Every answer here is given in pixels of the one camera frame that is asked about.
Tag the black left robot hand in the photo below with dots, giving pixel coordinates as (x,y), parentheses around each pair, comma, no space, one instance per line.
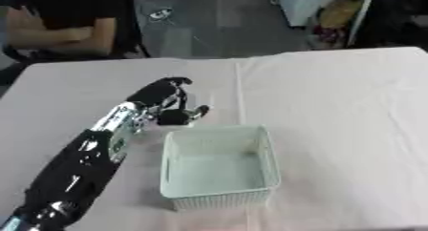
(159,93)

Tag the white bag with colourful contents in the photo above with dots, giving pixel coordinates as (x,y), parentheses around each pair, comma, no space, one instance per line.
(337,16)

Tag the person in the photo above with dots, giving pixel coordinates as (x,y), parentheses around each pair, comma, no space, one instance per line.
(61,21)

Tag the shoe on floor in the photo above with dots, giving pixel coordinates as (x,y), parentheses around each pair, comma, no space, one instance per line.
(160,14)

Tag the pale green plastic basket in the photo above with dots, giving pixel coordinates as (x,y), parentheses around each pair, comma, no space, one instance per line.
(218,168)

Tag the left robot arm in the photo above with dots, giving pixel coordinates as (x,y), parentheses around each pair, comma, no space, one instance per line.
(83,161)

